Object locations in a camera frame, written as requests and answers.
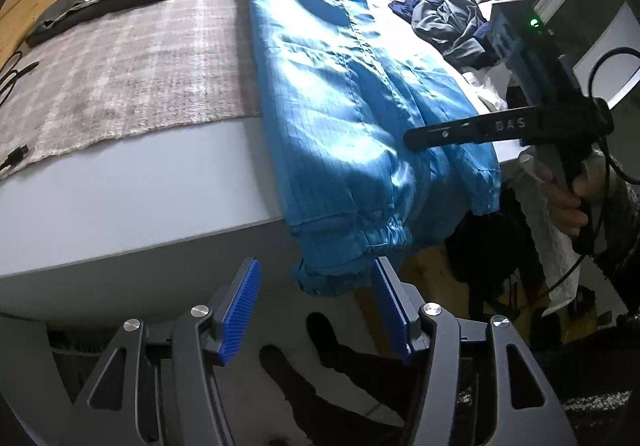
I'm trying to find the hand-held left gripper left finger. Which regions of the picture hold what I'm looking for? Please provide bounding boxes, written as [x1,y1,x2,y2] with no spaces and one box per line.
[75,257,263,446]

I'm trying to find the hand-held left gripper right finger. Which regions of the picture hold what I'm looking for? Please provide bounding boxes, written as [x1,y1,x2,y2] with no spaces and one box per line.
[372,257,576,446]

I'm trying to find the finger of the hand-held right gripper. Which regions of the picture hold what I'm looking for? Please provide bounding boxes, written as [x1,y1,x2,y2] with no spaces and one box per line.
[404,112,495,153]

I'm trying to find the blue jacket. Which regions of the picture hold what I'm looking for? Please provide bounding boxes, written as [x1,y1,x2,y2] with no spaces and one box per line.
[249,0,502,297]

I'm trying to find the person's right hand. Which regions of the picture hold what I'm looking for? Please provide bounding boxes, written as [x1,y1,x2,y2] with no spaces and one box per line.
[520,151,608,239]

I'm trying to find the dark cloth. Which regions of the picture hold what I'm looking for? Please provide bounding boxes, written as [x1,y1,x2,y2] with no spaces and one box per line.
[445,186,548,327]

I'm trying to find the navy garment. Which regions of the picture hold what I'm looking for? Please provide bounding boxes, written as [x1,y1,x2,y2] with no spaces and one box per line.
[389,0,501,42]

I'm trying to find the white lace cloth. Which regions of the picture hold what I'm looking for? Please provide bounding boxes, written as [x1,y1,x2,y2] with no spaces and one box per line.
[520,151,581,317]

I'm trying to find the person's tweed jacket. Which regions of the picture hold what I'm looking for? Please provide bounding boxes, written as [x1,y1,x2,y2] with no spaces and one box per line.
[560,311,640,446]

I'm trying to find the pink plaid blanket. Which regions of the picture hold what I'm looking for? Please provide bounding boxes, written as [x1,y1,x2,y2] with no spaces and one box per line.
[0,0,266,177]

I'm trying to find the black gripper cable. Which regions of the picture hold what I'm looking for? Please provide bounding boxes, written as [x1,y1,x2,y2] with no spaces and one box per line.
[545,48,640,301]

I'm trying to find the black plug cable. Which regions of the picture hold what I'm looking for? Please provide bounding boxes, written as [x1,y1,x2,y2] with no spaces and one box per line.
[0,145,30,174]

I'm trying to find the thin black cable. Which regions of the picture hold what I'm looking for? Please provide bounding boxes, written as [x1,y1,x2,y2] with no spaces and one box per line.
[0,50,40,107]

